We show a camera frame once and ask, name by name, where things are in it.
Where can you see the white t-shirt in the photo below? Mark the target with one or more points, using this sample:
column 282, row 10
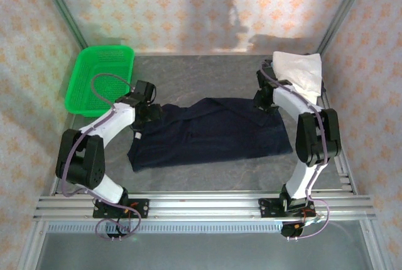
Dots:
column 298, row 69

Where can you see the green plastic basket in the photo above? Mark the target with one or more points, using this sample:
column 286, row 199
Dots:
column 100, row 81

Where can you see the navy blue t-shirt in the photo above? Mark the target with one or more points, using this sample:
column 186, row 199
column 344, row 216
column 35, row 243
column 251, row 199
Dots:
column 213, row 135

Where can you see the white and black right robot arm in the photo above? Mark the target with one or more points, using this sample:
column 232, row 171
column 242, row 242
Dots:
column 292, row 106

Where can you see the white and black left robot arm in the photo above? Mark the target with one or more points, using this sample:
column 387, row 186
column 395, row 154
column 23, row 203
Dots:
column 116, row 122

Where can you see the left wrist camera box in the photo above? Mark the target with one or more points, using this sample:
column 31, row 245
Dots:
column 145, row 91

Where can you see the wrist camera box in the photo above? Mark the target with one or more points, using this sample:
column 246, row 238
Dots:
column 265, row 75
column 145, row 91

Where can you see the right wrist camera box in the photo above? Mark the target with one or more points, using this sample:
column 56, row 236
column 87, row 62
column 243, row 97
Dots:
column 265, row 75

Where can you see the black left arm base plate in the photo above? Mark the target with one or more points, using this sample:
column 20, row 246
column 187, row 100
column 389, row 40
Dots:
column 143, row 208

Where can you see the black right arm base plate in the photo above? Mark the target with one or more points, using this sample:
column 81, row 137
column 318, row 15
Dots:
column 265, row 208

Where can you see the long aluminium mounting rail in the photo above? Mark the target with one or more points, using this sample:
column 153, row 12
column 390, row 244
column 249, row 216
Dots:
column 204, row 204

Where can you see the aluminium frame post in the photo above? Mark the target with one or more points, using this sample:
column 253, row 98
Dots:
column 63, row 9
column 342, row 12

